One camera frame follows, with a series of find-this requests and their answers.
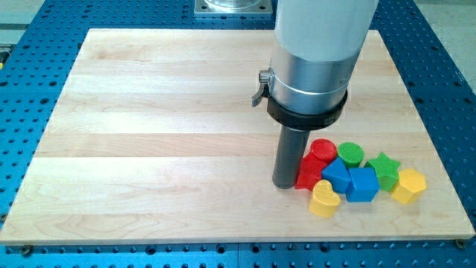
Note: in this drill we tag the black flange ring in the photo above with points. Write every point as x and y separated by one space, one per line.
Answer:
298 121

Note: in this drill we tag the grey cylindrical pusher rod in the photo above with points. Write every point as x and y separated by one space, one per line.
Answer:
290 150

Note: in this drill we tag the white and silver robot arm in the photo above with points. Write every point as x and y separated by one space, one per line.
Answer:
316 47

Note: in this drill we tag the wooden board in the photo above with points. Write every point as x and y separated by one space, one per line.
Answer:
154 140

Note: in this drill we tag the red star block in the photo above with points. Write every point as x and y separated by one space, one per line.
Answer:
310 172

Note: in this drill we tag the red cylinder block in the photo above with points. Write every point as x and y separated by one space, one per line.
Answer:
323 150

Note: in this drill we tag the blue triangular block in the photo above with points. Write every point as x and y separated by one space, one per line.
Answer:
337 174

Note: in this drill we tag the green cylinder block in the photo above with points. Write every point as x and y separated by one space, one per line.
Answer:
351 154

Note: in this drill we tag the yellow heart block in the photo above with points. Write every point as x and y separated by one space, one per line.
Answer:
324 202

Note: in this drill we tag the blue cube block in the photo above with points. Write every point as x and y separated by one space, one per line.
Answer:
363 185

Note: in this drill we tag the green star block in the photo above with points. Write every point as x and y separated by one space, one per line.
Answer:
386 170

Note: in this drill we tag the yellow hexagon block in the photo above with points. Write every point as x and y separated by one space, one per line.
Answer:
409 187

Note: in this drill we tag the blue perforated table plate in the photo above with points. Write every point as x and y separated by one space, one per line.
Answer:
38 66

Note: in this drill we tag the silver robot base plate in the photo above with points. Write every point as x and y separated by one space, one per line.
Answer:
233 6

